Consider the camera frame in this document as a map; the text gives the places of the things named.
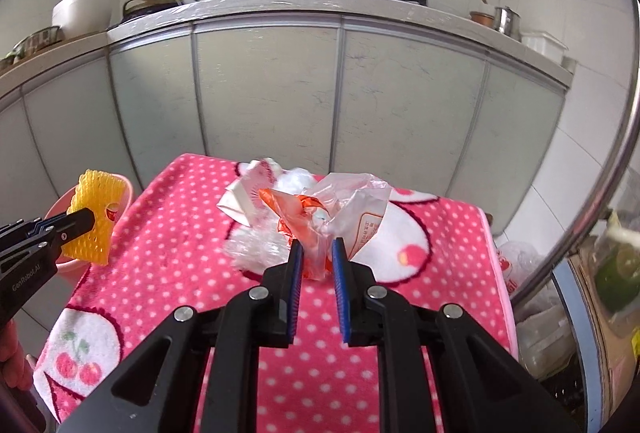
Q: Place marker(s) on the clear bag of green vegetables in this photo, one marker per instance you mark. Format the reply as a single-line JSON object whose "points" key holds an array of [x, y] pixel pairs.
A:
{"points": [[617, 263]]}

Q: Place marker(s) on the pink polka dot blanket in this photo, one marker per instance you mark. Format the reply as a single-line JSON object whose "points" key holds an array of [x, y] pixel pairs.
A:
{"points": [[165, 238]]}

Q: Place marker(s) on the white crumpled ball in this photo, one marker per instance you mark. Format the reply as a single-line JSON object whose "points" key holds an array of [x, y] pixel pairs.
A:
{"points": [[300, 178]]}

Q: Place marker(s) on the dark pot with glass lid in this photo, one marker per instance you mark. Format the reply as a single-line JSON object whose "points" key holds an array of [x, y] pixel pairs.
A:
{"points": [[150, 8]]}

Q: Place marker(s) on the copper bowl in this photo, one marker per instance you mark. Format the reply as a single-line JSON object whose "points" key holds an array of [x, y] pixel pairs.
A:
{"points": [[482, 18]]}

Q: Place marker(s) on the white rice cooker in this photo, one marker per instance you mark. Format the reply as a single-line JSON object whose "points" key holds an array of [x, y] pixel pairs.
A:
{"points": [[82, 13]]}

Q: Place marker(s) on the cardboard box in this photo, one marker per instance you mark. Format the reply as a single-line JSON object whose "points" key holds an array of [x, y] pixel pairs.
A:
{"points": [[600, 338]]}

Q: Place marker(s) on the white plastic container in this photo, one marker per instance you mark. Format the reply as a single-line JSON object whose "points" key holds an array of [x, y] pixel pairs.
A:
{"points": [[542, 45]]}

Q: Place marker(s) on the steel cup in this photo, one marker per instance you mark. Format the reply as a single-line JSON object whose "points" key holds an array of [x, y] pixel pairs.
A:
{"points": [[507, 23]]}

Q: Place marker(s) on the grey kitchen countertop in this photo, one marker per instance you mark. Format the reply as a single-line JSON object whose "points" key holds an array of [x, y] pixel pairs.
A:
{"points": [[300, 5]]}

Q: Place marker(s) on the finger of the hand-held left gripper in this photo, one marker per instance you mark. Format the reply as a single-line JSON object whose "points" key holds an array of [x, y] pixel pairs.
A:
{"points": [[42, 225], [70, 223]]}

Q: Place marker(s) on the person's left hand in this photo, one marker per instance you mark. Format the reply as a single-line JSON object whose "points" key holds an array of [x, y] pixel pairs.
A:
{"points": [[12, 353]]}

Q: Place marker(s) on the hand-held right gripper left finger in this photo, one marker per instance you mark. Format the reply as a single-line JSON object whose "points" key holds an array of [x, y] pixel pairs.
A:
{"points": [[295, 283]]}

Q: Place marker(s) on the white plastic bag red print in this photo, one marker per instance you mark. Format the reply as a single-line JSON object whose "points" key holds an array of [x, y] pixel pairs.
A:
{"points": [[520, 263]]}

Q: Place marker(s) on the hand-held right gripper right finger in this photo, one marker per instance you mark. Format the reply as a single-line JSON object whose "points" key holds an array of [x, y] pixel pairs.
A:
{"points": [[342, 288]]}

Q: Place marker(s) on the yellow foam fruit net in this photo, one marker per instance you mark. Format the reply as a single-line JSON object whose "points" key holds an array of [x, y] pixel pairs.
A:
{"points": [[95, 245]]}

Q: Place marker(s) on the grey kitchen cabinet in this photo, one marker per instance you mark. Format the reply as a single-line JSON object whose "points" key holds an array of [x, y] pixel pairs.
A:
{"points": [[265, 88]]}

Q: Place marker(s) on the pink plastic bin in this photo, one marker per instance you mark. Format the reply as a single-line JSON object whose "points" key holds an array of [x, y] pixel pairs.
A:
{"points": [[125, 195]]}

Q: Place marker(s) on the crumpled whitish plastic wrap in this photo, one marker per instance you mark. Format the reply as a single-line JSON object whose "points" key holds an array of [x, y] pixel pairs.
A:
{"points": [[255, 248]]}

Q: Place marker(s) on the metal bowl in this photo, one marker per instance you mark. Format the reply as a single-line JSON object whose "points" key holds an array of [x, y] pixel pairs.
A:
{"points": [[37, 40]]}

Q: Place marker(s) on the clear plastic bag red print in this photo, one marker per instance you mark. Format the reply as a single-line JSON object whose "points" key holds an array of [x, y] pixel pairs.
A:
{"points": [[365, 223]]}

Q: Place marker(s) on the crumpled red white paper carton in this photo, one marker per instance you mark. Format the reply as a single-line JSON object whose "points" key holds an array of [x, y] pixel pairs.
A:
{"points": [[240, 193]]}

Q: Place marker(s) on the orange plastic wrapper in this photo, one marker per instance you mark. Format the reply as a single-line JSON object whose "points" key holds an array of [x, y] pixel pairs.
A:
{"points": [[300, 213]]}

